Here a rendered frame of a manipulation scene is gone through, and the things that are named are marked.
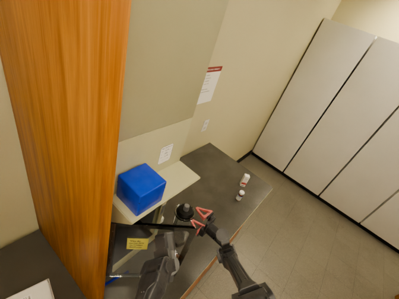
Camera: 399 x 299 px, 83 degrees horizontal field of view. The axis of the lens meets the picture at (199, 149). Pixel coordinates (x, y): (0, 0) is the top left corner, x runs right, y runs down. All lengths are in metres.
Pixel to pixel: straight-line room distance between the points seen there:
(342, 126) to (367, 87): 0.53
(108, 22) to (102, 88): 0.10
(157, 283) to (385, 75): 3.18
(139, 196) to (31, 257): 0.78
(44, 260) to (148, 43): 1.06
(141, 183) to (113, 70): 0.36
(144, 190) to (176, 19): 0.43
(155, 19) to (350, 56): 3.03
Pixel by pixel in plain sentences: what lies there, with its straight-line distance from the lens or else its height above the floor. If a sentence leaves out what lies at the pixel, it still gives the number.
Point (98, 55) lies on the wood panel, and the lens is 0.39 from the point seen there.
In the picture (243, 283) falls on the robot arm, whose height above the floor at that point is 1.41.
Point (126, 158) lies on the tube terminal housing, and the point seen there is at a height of 1.64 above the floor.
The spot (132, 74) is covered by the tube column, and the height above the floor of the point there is 1.89.
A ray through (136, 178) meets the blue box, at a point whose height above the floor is 1.60.
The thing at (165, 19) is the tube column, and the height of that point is 2.00.
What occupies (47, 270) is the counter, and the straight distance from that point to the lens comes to 1.28.
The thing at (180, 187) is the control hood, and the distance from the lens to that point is 0.80.
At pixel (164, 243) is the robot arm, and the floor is 1.42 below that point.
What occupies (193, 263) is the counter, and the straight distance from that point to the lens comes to 1.32.
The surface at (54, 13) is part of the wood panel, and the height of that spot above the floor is 1.97.
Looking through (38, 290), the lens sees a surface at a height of 0.98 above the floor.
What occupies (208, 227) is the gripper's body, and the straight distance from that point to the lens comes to 1.10.
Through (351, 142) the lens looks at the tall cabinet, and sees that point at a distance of 3.56.
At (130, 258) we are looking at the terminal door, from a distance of 1.03.
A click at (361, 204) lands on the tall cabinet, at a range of 3.91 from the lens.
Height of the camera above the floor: 2.08
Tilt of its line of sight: 35 degrees down
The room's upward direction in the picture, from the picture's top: 20 degrees clockwise
